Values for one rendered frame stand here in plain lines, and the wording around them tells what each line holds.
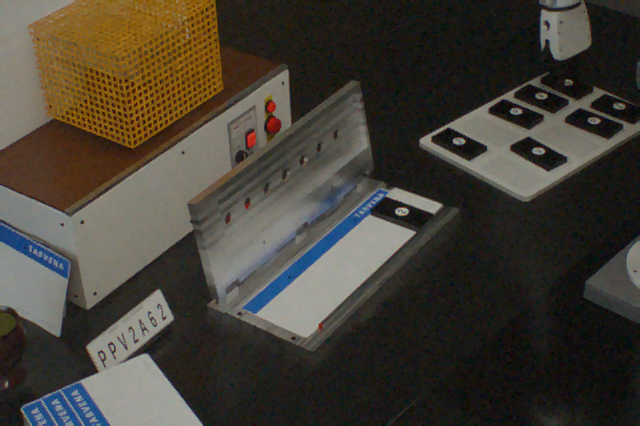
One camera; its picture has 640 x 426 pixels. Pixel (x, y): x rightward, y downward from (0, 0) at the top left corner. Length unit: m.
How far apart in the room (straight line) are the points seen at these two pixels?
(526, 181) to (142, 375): 0.85
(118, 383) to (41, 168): 0.44
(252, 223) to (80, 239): 0.27
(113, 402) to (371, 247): 0.57
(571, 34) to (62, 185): 1.06
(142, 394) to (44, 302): 0.34
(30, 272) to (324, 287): 0.46
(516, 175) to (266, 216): 0.51
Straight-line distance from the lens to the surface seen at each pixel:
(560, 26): 2.42
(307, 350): 1.82
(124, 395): 1.67
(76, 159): 1.98
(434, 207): 2.09
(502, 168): 2.24
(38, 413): 1.67
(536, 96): 2.45
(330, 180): 2.06
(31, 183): 1.94
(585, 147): 2.32
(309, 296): 1.92
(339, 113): 2.08
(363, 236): 2.04
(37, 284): 1.95
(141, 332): 1.87
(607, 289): 1.94
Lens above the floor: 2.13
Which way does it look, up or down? 35 degrees down
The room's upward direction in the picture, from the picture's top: 2 degrees counter-clockwise
